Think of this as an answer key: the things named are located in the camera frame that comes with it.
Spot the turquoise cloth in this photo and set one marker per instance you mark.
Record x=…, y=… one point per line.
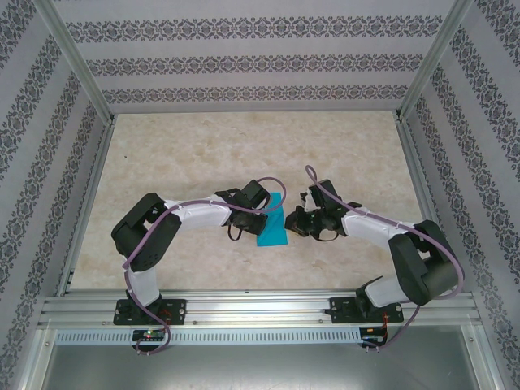
x=276, y=233

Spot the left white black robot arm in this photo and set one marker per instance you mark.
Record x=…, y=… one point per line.
x=199, y=211

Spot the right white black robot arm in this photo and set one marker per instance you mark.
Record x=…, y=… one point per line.
x=365, y=229

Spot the grey metal sheet tray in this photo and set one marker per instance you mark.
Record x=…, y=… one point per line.
x=260, y=369

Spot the controller board with blue light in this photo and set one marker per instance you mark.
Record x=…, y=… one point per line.
x=373, y=332

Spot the controller board with green light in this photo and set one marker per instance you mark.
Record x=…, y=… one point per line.
x=148, y=335

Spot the right black wrist camera box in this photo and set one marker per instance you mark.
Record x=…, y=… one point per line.
x=322, y=194

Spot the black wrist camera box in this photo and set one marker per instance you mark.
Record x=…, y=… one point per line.
x=322, y=194
x=255, y=194

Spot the left black wrist camera box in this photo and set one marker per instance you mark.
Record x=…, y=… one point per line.
x=255, y=194

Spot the aluminium mounting rail beam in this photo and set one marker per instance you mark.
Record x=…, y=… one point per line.
x=260, y=308

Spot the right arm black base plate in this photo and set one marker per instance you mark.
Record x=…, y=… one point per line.
x=341, y=310

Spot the right aluminium side rail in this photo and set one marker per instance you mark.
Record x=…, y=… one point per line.
x=426, y=203

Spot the aluminium side rail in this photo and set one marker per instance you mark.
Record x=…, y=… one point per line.
x=87, y=203
x=426, y=203

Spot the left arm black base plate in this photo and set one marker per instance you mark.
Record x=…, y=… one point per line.
x=178, y=312

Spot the left aluminium side rail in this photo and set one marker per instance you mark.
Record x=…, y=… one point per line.
x=87, y=203

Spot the right aluminium frame post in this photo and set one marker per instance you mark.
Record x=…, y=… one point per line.
x=436, y=57

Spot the aluminium frame post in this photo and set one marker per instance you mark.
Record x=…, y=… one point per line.
x=436, y=57
x=77, y=57

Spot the left aluminium frame post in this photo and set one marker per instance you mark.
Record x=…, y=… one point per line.
x=77, y=57

